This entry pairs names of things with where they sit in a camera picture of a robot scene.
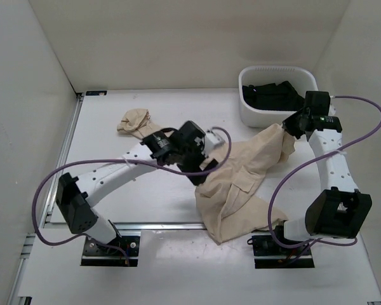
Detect beige trousers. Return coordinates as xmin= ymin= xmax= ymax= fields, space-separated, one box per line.
xmin=116 ymin=107 xmax=298 ymax=245

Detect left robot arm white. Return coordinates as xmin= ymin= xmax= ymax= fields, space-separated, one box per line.
xmin=55 ymin=121 xmax=225 ymax=254

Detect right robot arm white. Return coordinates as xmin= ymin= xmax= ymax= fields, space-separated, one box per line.
xmin=272 ymin=91 xmax=372 ymax=254

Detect black trousers in basket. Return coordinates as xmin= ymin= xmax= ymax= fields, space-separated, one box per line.
xmin=242 ymin=81 xmax=304 ymax=112

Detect white plastic basket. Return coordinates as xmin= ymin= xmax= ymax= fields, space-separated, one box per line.
xmin=238 ymin=65 xmax=318 ymax=128

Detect dark corner sticker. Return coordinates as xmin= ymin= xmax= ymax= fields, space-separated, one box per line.
xmin=85 ymin=90 xmax=107 ymax=96

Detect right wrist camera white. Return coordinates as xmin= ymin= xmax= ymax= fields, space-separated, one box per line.
xmin=328 ymin=104 xmax=336 ymax=116

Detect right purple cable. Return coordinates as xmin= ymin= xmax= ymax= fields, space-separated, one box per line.
xmin=267 ymin=95 xmax=381 ymax=264

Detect purple cable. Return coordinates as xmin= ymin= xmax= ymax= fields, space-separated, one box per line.
xmin=267 ymin=95 xmax=381 ymax=264
xmin=32 ymin=126 xmax=232 ymax=267

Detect aluminium front rail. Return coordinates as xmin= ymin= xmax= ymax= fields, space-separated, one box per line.
xmin=20 ymin=222 xmax=206 ymax=259

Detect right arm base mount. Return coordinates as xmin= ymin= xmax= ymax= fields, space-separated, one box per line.
xmin=247 ymin=226 xmax=315 ymax=269

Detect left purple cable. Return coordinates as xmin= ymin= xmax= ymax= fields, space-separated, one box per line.
xmin=32 ymin=126 xmax=232 ymax=267

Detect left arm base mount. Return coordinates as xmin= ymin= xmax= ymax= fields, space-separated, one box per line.
xmin=81 ymin=233 xmax=140 ymax=268

